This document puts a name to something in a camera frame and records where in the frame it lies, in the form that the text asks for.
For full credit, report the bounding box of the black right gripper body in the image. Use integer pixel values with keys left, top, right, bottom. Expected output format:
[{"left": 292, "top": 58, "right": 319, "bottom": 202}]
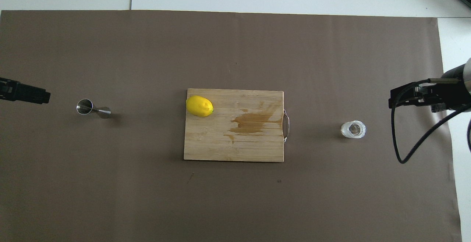
[{"left": 431, "top": 65, "right": 471, "bottom": 113}]

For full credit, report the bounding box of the small clear glass cup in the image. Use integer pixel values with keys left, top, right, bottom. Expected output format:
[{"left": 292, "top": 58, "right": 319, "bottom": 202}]
[{"left": 340, "top": 121, "right": 367, "bottom": 138}]

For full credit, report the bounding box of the steel double jigger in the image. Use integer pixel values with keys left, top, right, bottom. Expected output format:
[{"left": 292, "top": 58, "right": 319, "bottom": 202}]
[{"left": 76, "top": 99, "right": 111, "bottom": 119}]

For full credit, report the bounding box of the brown paper table mat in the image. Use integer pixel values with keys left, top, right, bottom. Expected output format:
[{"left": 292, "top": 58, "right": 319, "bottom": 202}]
[{"left": 0, "top": 10, "right": 462, "bottom": 242}]

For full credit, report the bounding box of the yellow lemon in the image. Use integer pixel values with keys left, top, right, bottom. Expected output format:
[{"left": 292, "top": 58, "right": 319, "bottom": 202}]
[{"left": 185, "top": 95, "right": 214, "bottom": 118}]

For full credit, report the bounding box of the wooden cutting board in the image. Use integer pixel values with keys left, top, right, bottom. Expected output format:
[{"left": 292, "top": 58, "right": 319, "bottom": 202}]
[{"left": 184, "top": 89, "right": 290, "bottom": 163}]

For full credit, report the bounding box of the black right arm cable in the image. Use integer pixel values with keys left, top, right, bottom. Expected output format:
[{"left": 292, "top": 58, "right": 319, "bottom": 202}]
[{"left": 391, "top": 78, "right": 471, "bottom": 164}]

